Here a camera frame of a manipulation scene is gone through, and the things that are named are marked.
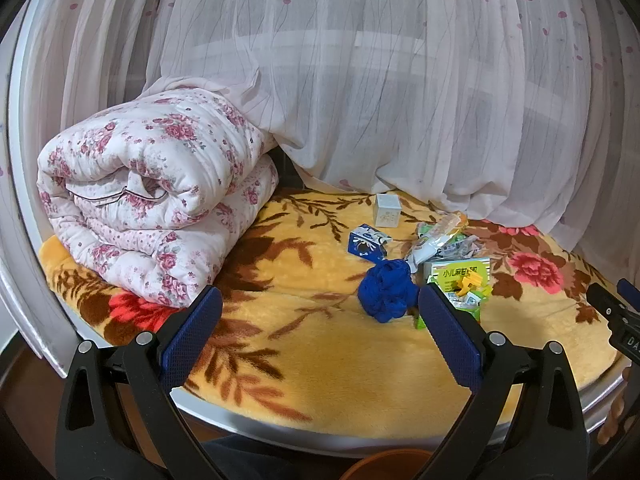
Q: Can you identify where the green plastic wrapper bag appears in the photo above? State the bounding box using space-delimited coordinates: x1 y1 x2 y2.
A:
430 232 482 261

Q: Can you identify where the yellow floral fleece blanket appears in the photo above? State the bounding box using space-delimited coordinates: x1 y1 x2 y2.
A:
38 187 622 441

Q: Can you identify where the yellow toy piece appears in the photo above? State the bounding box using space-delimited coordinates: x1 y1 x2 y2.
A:
454 271 484 297

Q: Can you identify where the torn blue milk carton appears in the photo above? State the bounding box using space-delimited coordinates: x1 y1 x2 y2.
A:
347 224 393 263

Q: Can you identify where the white squeeze tube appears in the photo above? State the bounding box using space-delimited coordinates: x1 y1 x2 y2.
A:
406 212 468 274

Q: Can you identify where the green medicine box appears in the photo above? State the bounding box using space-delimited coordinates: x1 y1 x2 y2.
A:
418 258 492 322

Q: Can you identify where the folded floral quilt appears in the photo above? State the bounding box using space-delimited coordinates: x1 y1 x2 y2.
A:
37 87 278 308

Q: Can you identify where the person right hand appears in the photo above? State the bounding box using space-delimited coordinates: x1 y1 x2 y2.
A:
597 366 631 445

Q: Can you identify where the orange trash bin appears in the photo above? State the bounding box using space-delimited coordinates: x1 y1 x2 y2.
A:
341 448 432 480

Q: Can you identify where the white sheer floral curtain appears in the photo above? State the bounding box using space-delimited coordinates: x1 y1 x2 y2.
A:
9 0 639 281

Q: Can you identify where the blue cloth ball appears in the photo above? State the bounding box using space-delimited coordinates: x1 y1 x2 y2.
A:
357 259 419 323

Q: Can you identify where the small white cube box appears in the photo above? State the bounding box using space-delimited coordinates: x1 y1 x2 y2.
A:
373 194 402 229

